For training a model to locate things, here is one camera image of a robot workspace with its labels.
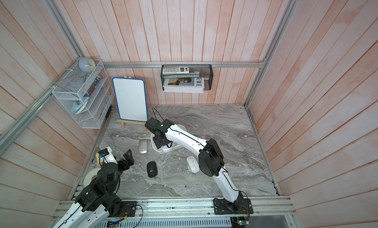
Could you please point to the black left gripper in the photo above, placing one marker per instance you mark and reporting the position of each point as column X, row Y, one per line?
column 130, row 159

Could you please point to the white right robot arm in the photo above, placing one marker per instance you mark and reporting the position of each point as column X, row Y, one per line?
column 210, row 160

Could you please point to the white calculator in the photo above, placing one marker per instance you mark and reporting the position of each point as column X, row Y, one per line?
column 174, row 70

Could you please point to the green thin book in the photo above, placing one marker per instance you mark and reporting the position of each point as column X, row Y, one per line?
column 181, row 75

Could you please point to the white board blue frame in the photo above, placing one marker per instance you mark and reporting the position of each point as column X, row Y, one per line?
column 130, row 99

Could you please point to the white magazine book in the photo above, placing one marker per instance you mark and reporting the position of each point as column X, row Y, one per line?
column 184, row 85

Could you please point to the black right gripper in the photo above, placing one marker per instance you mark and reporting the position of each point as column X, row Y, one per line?
column 157, row 144

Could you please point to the yellow sticky note pad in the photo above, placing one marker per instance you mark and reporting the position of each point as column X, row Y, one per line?
column 97, row 158

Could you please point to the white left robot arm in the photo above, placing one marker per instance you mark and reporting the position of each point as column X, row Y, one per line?
column 98, row 200

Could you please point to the white mouse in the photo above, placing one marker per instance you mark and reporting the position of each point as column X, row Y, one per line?
column 192, row 165

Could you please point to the black mouse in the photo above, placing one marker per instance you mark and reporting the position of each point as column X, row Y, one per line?
column 152, row 170

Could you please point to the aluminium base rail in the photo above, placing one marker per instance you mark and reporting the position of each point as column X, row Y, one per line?
column 191, row 212

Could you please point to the white wire shelf rack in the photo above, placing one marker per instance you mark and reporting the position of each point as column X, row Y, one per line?
column 87, row 97

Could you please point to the white tape roll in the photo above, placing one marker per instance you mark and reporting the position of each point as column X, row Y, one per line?
column 91, row 176

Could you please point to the black mesh wall basket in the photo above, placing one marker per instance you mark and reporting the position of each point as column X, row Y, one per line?
column 205, row 70

